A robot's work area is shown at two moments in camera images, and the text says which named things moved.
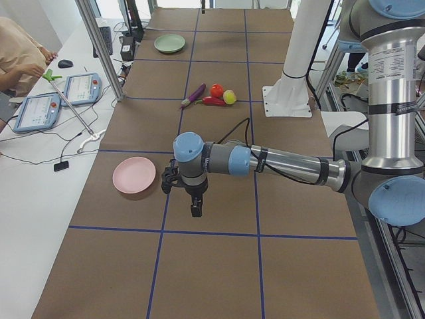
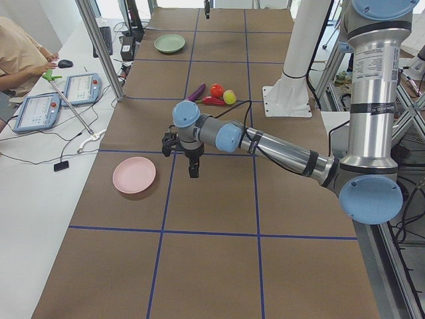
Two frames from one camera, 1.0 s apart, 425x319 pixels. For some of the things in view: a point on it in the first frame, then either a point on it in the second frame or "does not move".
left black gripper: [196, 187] → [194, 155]
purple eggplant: [196, 95] does not move
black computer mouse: [63, 64] does not move
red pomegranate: [216, 90] does not move
